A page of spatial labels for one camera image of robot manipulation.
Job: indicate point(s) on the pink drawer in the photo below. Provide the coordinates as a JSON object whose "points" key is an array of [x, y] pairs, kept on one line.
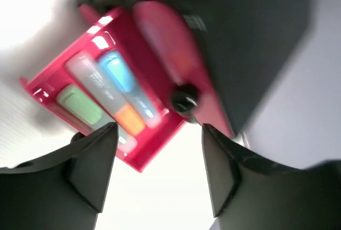
{"points": [[194, 97], [114, 31]]}

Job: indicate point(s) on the blue highlighter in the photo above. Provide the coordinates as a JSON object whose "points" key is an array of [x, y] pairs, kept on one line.
{"points": [[122, 76]]}

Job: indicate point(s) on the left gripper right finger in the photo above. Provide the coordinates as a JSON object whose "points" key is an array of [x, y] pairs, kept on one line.
{"points": [[249, 191]]}

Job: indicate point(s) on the black drawer cabinet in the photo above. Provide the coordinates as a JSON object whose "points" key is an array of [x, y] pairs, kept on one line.
{"points": [[244, 44]]}

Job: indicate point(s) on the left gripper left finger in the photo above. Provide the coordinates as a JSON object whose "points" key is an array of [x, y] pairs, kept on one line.
{"points": [[64, 189]]}

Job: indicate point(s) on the green highlighter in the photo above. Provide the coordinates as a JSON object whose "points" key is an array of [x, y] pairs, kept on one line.
{"points": [[74, 100]]}

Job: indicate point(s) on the orange white highlighter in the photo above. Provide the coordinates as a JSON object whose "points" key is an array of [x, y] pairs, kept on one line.
{"points": [[96, 82]]}

